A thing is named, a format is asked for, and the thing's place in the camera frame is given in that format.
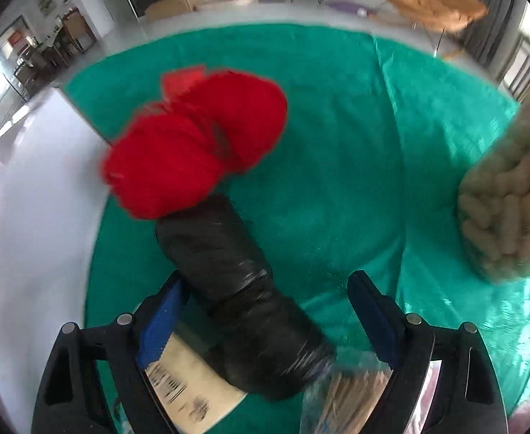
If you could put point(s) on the cotton swab pack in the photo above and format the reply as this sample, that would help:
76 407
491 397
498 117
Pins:
341 398

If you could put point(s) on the red mesh ball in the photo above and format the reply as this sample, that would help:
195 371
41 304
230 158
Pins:
192 144

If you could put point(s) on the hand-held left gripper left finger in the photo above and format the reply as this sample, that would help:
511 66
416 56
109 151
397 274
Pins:
158 325

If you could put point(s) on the yellow tissue pack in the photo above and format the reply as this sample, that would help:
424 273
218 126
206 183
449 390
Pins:
188 384

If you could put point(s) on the black plastic bag roll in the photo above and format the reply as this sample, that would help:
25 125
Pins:
237 289

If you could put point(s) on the grey curtain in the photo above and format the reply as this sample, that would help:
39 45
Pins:
493 13

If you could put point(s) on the purple floor cushion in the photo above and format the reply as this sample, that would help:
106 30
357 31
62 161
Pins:
346 8

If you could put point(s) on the orange lounge chair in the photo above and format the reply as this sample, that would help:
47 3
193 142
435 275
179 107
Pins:
432 2

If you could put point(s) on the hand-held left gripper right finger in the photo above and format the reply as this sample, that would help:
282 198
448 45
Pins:
375 321

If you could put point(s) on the dark wooden crib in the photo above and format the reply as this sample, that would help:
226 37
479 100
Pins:
522 70

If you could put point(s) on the green satin tablecloth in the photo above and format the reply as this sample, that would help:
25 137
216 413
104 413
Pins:
337 167

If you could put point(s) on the brown cardboard box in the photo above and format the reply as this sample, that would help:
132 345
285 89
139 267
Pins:
174 4

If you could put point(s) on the clear plastic snack jar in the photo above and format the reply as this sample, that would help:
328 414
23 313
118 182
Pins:
504 217

